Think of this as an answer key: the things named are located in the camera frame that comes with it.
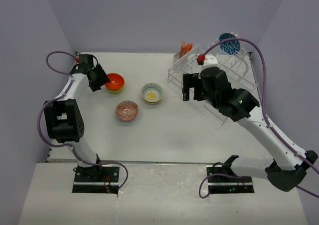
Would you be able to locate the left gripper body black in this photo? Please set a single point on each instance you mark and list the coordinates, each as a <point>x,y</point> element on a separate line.
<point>93,85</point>

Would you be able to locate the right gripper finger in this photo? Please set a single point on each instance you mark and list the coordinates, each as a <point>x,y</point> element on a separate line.
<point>186,93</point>
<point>190,80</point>

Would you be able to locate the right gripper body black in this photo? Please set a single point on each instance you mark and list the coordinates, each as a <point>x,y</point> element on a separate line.
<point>202,96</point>

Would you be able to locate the orange bowl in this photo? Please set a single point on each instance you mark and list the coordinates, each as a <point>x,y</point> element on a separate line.
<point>116,82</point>

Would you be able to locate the lime green bowl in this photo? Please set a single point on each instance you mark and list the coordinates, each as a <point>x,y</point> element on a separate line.
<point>116,91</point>

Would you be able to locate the blue yellow sun bowl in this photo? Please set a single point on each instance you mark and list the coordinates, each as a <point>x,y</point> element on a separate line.
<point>152,91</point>

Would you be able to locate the red patterned glass bowl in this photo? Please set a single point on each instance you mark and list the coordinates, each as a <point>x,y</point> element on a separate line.
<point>127,110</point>

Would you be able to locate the black bowl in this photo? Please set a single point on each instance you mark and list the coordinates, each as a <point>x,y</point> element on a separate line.
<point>230,47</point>

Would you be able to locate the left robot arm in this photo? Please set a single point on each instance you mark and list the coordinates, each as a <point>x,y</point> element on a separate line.
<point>63,118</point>

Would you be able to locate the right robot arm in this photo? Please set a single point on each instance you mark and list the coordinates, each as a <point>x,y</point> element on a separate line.
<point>289,163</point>

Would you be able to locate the white cutlery holder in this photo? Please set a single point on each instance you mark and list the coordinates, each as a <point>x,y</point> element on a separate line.
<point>179,61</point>

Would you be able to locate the orange plastic fork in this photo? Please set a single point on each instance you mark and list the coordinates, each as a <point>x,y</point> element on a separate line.
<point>182,49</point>

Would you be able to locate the orange plastic spoon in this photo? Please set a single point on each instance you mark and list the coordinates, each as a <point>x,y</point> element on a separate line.
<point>188,48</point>

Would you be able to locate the white red lattice bowl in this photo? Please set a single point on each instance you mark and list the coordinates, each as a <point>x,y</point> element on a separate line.
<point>234,34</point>

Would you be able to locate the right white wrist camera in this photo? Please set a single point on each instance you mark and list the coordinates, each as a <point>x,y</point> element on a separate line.
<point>206,60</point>

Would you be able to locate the white wire dish rack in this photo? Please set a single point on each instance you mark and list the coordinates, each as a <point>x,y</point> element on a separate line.
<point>238,69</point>

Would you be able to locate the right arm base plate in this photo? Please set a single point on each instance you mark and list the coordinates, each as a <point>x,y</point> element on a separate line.
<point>226,185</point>

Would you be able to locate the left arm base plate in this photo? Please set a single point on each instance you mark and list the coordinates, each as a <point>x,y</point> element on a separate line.
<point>96,180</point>

